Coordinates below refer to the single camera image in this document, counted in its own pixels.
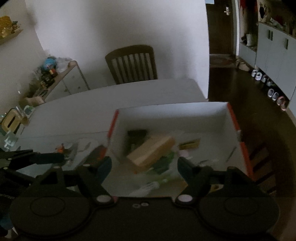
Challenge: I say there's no grey wall cabinet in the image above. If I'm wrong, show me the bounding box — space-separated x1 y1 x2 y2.
239 22 295 110

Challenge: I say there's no dark wooden chair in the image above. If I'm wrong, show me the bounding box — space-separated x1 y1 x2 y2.
105 45 158 84

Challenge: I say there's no tan tissue pack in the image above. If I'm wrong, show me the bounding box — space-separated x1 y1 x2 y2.
127 136 176 168

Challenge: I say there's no yellow tissue box holder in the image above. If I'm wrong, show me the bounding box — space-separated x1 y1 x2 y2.
1 108 22 135

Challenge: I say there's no red white cardboard box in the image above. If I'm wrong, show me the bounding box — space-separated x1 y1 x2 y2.
103 102 251 197

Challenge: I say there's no white side cabinet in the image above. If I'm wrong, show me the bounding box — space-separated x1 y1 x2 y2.
43 61 90 102

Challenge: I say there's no black snack packet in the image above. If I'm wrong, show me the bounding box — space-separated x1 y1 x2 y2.
126 130 147 154

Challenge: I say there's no white green plastic bag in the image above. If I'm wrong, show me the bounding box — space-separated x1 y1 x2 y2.
147 151 175 175

